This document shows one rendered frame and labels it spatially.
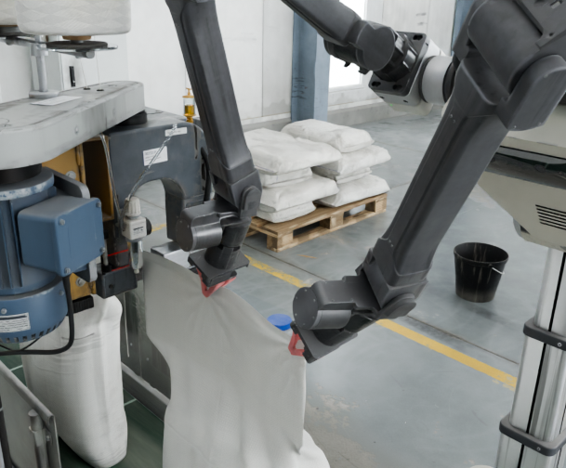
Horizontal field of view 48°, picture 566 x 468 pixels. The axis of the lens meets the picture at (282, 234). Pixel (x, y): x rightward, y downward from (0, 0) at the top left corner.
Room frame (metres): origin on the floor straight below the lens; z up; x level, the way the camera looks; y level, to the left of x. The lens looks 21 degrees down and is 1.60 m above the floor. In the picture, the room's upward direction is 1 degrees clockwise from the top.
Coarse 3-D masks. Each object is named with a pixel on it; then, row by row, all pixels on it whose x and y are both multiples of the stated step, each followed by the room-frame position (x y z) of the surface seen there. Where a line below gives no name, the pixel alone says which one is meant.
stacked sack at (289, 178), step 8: (264, 176) 3.90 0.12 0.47; (272, 176) 3.91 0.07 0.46; (280, 176) 3.95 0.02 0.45; (288, 176) 3.98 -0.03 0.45; (296, 176) 4.02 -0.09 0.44; (304, 176) 4.05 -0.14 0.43; (264, 184) 3.88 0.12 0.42; (272, 184) 3.88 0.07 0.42; (280, 184) 3.93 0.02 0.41; (288, 184) 3.98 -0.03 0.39
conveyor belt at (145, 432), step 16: (16, 368) 1.82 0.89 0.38; (128, 400) 1.66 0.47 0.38; (128, 416) 1.58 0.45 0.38; (144, 416) 1.58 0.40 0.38; (128, 432) 1.51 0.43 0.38; (144, 432) 1.51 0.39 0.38; (160, 432) 1.51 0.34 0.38; (64, 448) 1.43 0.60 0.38; (128, 448) 1.44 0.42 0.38; (144, 448) 1.44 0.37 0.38; (160, 448) 1.44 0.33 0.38; (64, 464) 1.37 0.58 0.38; (80, 464) 1.37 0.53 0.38; (128, 464) 1.37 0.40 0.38; (144, 464) 1.38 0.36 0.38; (160, 464) 1.38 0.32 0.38
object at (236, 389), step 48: (144, 288) 1.22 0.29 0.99; (192, 288) 1.12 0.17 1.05; (192, 336) 1.12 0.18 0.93; (240, 336) 1.00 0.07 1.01; (288, 336) 0.89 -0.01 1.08; (192, 384) 1.08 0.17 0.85; (240, 384) 1.00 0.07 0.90; (288, 384) 0.89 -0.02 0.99; (192, 432) 1.00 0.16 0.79; (240, 432) 0.96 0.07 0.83; (288, 432) 0.88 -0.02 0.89
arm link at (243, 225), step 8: (224, 216) 1.01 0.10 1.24; (232, 216) 1.02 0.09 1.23; (224, 224) 1.00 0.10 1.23; (232, 224) 1.01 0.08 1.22; (240, 224) 1.02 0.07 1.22; (248, 224) 1.02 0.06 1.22; (224, 232) 1.01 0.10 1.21; (232, 232) 1.01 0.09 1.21; (240, 232) 1.01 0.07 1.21; (224, 240) 1.02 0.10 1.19; (232, 240) 1.02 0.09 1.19; (240, 240) 1.02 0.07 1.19
